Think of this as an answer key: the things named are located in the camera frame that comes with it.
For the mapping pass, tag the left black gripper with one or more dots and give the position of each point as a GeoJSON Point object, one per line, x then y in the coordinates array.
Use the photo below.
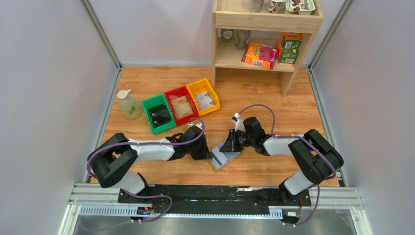
{"type": "Point", "coordinates": [201, 150]}

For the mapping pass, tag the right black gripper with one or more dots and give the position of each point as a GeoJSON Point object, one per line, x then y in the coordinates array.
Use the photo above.
{"type": "Point", "coordinates": [233, 141]}

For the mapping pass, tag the silver striped credit card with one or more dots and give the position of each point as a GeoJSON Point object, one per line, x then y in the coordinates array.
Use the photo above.
{"type": "Point", "coordinates": [218, 159]}

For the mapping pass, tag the yellow leather card holder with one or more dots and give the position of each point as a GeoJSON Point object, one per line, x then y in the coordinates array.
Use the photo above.
{"type": "Point", "coordinates": [232, 155]}

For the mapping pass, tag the beige cards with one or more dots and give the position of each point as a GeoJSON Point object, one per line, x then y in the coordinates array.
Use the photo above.
{"type": "Point", "coordinates": [182, 107]}

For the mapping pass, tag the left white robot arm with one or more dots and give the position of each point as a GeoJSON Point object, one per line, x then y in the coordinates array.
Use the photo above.
{"type": "Point", "coordinates": [110, 163]}

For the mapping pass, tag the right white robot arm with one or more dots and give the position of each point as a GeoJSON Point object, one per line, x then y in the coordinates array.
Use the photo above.
{"type": "Point", "coordinates": [317, 159]}

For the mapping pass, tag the white cards in yellow bin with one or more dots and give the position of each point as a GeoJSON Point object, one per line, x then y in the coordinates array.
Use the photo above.
{"type": "Point", "coordinates": [204, 100]}

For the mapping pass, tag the black cards in green bin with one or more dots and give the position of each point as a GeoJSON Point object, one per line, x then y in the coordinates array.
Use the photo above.
{"type": "Point", "coordinates": [159, 115]}

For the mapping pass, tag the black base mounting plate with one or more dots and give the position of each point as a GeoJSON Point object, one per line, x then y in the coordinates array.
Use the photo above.
{"type": "Point", "coordinates": [225, 200]}

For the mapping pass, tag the red plastic bin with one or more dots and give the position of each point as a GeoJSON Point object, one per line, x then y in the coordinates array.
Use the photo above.
{"type": "Point", "coordinates": [178, 92]}

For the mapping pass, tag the yellow plastic bin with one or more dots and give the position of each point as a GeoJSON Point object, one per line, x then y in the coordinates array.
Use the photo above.
{"type": "Point", "coordinates": [200, 86]}

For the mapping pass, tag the green plastic bin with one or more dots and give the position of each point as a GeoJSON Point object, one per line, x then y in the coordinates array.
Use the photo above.
{"type": "Point", "coordinates": [152, 102]}

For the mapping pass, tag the green soap pump bottle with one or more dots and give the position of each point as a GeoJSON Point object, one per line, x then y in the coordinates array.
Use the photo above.
{"type": "Point", "coordinates": [129, 105]}

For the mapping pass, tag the orange pink snack box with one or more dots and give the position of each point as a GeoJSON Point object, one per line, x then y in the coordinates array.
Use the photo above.
{"type": "Point", "coordinates": [260, 55]}

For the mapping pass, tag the wooden shelf unit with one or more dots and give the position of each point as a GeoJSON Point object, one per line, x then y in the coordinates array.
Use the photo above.
{"type": "Point", "coordinates": [264, 35]}

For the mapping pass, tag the clear glass cup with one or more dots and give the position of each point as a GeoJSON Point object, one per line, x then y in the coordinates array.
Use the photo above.
{"type": "Point", "coordinates": [242, 37]}

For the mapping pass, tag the green orange carton box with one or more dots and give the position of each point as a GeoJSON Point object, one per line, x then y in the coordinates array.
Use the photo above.
{"type": "Point", "coordinates": [288, 44]}

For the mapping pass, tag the white printed cup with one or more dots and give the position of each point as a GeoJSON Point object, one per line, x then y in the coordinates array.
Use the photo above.
{"type": "Point", "coordinates": [276, 6]}

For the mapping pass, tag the white food tub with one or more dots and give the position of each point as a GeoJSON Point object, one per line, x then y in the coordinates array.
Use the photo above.
{"type": "Point", "coordinates": [301, 7]}

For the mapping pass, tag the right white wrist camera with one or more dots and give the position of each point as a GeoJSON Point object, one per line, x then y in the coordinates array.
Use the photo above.
{"type": "Point", "coordinates": [238, 121]}

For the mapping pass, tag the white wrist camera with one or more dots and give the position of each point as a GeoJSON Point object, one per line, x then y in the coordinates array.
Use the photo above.
{"type": "Point", "coordinates": [238, 121]}
{"type": "Point", "coordinates": [191, 124]}

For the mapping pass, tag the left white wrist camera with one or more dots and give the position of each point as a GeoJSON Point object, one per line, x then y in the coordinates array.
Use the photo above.
{"type": "Point", "coordinates": [191, 124]}

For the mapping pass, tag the aluminium frame rail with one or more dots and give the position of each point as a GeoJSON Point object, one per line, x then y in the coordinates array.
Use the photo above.
{"type": "Point", "coordinates": [91, 199]}

